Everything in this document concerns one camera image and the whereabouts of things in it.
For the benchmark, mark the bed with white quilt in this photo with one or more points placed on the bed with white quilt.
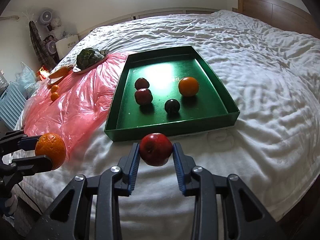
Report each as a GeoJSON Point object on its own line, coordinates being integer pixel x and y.
{"type": "Point", "coordinates": [225, 55]}

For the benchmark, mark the light blue suitcase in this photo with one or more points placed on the light blue suitcase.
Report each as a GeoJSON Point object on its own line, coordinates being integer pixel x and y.
{"type": "Point", "coordinates": [10, 105]}

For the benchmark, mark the carrot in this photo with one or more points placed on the carrot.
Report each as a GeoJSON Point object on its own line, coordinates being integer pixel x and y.
{"type": "Point", "coordinates": [60, 72]}

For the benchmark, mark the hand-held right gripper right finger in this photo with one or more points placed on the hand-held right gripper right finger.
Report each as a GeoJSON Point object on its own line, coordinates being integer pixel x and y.
{"type": "Point", "coordinates": [178, 166]}

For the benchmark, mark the grey printed plastic bag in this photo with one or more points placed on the grey printed plastic bag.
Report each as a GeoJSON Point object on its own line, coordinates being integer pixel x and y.
{"type": "Point", "coordinates": [2, 81]}

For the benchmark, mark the white coat rack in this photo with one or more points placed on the white coat rack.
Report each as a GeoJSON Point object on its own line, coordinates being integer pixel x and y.
{"type": "Point", "coordinates": [28, 15]}

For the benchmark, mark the dark leafy greens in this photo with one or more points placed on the dark leafy greens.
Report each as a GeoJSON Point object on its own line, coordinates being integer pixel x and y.
{"type": "Point", "coordinates": [88, 58]}

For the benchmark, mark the small purple fan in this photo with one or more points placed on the small purple fan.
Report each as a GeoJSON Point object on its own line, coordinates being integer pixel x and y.
{"type": "Point", "coordinates": [50, 48]}
{"type": "Point", "coordinates": [45, 17]}

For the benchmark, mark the hanging plastic bags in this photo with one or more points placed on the hanging plastic bags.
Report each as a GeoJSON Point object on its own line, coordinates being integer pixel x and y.
{"type": "Point", "coordinates": [57, 28]}

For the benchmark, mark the green tray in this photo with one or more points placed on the green tray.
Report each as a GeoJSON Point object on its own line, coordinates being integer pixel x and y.
{"type": "Point", "coordinates": [205, 110]}

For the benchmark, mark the wooden headboard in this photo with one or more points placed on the wooden headboard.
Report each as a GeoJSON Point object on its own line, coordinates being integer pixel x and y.
{"type": "Point", "coordinates": [275, 10]}

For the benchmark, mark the person's left hand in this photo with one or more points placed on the person's left hand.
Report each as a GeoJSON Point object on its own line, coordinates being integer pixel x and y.
{"type": "Point", "coordinates": [10, 202]}

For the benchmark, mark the dark purple plum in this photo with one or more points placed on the dark purple plum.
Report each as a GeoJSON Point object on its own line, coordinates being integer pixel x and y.
{"type": "Point", "coordinates": [172, 106]}

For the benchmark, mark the plaid scarf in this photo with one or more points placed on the plaid scarf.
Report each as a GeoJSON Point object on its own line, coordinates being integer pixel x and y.
{"type": "Point", "coordinates": [37, 42]}

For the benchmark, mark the white cardboard box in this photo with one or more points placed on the white cardboard box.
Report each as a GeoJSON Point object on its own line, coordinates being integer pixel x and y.
{"type": "Point", "coordinates": [67, 45]}

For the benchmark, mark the red and orange sack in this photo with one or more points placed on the red and orange sack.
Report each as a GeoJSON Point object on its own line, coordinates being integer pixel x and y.
{"type": "Point", "coordinates": [43, 73]}

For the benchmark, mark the white wall pipe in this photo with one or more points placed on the white wall pipe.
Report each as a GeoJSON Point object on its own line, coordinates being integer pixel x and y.
{"type": "Point", "coordinates": [10, 18]}

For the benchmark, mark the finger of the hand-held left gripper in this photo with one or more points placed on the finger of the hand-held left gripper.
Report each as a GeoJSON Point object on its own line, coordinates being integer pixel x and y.
{"type": "Point", "coordinates": [26, 142]}
{"type": "Point", "coordinates": [32, 165]}

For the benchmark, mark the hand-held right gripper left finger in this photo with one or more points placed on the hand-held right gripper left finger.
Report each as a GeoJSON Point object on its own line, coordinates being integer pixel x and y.
{"type": "Point", "coordinates": [135, 166]}

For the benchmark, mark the pale blue plastic bag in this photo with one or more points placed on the pale blue plastic bag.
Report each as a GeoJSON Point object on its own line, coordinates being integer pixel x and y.
{"type": "Point", "coordinates": [26, 78]}

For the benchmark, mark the red apple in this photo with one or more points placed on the red apple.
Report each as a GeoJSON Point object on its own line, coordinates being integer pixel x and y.
{"type": "Point", "coordinates": [156, 149]}
{"type": "Point", "coordinates": [143, 97]}
{"type": "Point", "coordinates": [141, 82]}

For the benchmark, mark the orange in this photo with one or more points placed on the orange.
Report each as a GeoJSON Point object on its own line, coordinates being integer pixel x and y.
{"type": "Point", "coordinates": [55, 88]}
{"type": "Point", "coordinates": [188, 86]}
{"type": "Point", "coordinates": [51, 151]}
{"type": "Point", "coordinates": [54, 96]}

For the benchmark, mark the pink plastic sheet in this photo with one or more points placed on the pink plastic sheet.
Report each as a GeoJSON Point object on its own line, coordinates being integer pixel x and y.
{"type": "Point", "coordinates": [75, 105]}

